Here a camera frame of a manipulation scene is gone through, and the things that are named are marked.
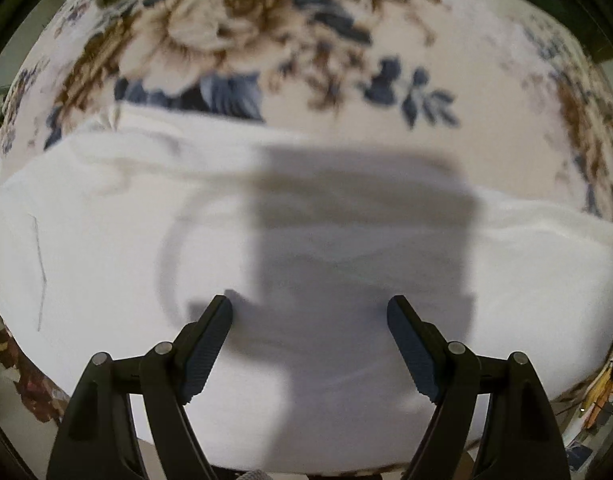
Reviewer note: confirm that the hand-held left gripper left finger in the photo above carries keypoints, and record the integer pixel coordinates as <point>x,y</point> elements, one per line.
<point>210,344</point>

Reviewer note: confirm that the white pants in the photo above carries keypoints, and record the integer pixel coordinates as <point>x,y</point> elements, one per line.
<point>111,260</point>

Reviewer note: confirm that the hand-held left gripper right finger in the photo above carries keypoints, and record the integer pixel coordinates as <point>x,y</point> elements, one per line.
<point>411,345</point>

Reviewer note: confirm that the clutter of small things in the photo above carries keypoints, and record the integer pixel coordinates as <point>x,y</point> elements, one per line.
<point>593,410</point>

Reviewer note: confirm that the floral printed blanket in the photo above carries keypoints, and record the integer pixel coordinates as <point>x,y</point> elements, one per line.
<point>336,60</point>

